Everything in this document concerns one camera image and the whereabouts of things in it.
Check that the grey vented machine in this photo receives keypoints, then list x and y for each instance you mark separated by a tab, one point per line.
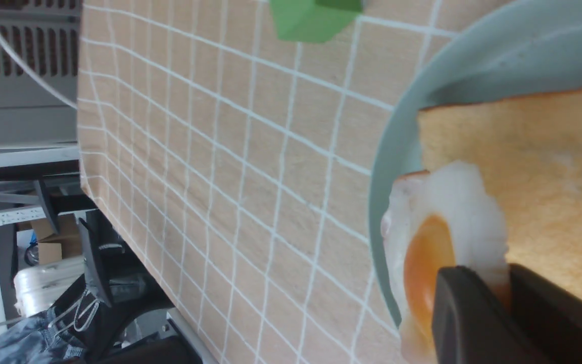
39	54

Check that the green empty plate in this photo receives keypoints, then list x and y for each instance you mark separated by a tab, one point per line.
520	48

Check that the cardboard box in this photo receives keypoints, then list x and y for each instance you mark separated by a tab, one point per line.
54	247

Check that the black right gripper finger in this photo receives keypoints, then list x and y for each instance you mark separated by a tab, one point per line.
470	325

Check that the green cube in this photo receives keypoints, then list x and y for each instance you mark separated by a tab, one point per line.
312	21

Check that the blue jeans cloth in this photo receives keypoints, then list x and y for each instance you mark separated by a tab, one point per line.
34	340

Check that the fried egg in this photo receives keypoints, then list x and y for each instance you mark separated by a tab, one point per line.
440	219

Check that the checkered tablecloth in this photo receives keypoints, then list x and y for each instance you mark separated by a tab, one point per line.
237	165

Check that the toast slice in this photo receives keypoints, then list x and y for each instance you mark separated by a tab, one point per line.
529	151

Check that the white plastic container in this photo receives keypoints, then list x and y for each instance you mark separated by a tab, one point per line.
38	287

